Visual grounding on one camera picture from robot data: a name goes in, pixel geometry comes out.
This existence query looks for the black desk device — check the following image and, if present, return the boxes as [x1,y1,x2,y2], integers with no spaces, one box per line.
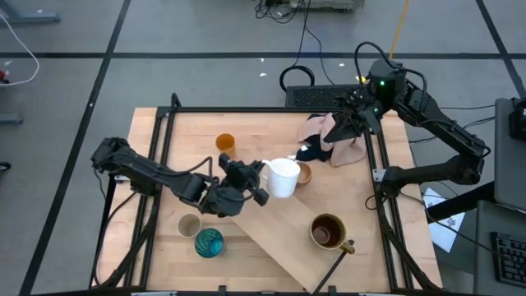
[508,97,526,141]

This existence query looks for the wooden cup with holed handle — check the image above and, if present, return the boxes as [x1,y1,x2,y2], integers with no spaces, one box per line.
[294,160,314,187]

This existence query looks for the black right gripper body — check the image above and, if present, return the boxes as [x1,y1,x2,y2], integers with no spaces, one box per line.
[337,90,384,136]

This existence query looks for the yellow cable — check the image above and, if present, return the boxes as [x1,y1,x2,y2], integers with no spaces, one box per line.
[388,0,412,61]

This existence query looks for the navy blue cloth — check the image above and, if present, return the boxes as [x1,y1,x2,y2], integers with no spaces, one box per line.
[287,133,335,164]

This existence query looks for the black aluminium table frame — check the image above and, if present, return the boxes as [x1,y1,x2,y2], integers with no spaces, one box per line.
[88,92,443,296]

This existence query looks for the white printed paper sheet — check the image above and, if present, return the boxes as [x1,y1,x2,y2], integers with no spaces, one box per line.
[422,187,467,253]

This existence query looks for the white ceramic mug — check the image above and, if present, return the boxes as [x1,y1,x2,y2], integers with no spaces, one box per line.
[261,157,302,200]

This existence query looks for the black desk beam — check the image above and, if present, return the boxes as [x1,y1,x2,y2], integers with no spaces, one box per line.
[426,180,496,224]

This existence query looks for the thin black cable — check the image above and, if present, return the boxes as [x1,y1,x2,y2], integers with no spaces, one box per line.
[305,24,336,86]
[408,116,496,145]
[439,104,496,112]

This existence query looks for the black perforated computer case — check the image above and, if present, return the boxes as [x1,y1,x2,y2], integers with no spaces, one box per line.
[285,84,371,110]

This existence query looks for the black cable bundle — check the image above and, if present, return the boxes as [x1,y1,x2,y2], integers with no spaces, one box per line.
[253,0,307,25]

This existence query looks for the large teal brown ceramic mug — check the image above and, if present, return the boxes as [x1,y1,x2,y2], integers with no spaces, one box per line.
[308,212,357,255]

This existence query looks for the pink cloth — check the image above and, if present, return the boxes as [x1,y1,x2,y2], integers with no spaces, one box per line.
[298,111,368,169]

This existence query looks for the grey metal stand foot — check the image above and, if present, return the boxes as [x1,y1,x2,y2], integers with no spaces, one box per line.
[0,0,62,25]
[0,112,25,126]

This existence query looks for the wooden shelf with black legs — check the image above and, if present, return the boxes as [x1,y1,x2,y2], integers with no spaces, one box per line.
[230,191,357,295]

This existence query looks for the orange cup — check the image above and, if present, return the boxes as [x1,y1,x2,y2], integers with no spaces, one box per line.
[215,132,238,160]

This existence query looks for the grey equipment base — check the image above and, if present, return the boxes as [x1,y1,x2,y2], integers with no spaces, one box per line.
[288,0,366,12]

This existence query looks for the white cable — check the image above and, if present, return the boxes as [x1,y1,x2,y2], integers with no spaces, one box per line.
[0,14,41,87]

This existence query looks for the black coiled cable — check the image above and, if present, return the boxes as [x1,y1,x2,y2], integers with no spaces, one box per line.
[279,0,316,93]

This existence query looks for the black computer keyboard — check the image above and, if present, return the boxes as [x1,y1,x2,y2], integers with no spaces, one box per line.
[490,231,526,289]

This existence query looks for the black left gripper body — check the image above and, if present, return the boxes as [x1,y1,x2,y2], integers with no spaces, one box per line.
[201,154,270,218]

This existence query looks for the small beige cup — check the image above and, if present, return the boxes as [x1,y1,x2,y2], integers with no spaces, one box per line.
[177,212,203,239]

